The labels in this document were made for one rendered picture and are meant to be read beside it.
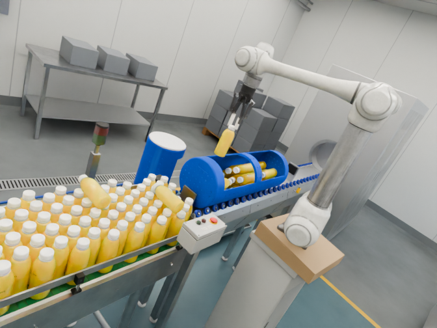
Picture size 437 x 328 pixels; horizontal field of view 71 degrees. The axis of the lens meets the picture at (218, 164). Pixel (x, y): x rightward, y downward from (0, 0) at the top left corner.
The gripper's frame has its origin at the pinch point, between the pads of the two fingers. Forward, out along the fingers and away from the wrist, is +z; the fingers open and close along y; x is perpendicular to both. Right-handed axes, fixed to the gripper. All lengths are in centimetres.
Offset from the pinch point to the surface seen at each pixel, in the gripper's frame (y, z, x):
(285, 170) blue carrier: -12, 31, -71
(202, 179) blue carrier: -2.4, 34.0, 10.5
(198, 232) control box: -31, 37, 42
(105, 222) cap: -10, 39, 72
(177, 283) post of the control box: -29, 73, 36
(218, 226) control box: -33, 37, 29
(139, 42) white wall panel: 323, 21, -171
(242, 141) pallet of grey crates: 169, 112, -315
